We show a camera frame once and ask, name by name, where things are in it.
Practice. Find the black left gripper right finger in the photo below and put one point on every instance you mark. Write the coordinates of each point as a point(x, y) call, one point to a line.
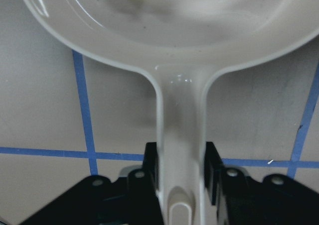
point(212, 166)

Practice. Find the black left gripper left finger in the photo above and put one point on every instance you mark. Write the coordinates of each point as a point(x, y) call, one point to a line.
point(150, 167)

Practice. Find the beige plastic dustpan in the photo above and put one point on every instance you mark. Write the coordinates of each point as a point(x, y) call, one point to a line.
point(181, 47)

